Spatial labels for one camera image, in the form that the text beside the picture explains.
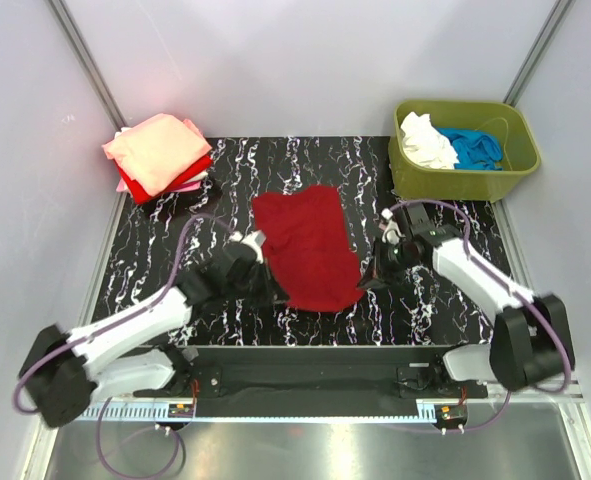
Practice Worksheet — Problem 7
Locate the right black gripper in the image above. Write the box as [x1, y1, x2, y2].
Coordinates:
[357, 237, 421, 291]

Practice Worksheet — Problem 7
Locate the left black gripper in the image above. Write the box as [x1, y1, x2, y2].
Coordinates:
[224, 257, 289, 309]

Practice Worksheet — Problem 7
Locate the dark red t-shirt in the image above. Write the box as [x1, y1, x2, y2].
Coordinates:
[252, 185, 363, 313]

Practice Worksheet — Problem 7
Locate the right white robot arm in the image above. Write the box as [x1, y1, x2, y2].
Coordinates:
[359, 200, 575, 397]

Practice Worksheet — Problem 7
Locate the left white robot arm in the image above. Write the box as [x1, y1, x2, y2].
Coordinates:
[17, 231, 283, 428]

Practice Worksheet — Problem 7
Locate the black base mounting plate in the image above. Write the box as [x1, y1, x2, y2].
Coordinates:
[135, 346, 488, 422]

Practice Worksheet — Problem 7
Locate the folded red t-shirt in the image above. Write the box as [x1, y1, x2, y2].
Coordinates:
[116, 155, 213, 205]

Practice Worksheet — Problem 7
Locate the crumpled white t-shirt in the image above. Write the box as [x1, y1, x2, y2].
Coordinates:
[400, 112, 459, 170]

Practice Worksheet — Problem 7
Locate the folded pink t-shirt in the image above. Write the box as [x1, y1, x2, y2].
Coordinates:
[116, 117, 209, 193]

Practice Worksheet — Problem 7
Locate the folded peach t-shirt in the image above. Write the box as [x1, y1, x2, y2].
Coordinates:
[102, 113, 211, 195]

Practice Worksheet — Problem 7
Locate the crumpled blue t-shirt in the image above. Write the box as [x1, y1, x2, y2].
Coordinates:
[437, 128, 504, 171]

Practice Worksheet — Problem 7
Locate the olive green plastic bin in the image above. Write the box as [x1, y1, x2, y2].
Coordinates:
[388, 99, 541, 202]

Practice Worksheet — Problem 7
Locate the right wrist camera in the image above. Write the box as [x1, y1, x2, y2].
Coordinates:
[379, 208, 404, 245]

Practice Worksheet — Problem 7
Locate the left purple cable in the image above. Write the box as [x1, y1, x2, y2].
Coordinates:
[13, 213, 241, 479]

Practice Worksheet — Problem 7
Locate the right aluminium frame post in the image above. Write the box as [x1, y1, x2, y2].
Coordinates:
[503, 0, 576, 107]

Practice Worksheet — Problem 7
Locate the aluminium frame post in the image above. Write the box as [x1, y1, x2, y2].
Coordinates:
[45, 0, 127, 130]
[503, 0, 576, 107]

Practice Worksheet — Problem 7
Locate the left aluminium frame post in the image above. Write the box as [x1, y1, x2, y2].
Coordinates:
[45, 0, 127, 130]

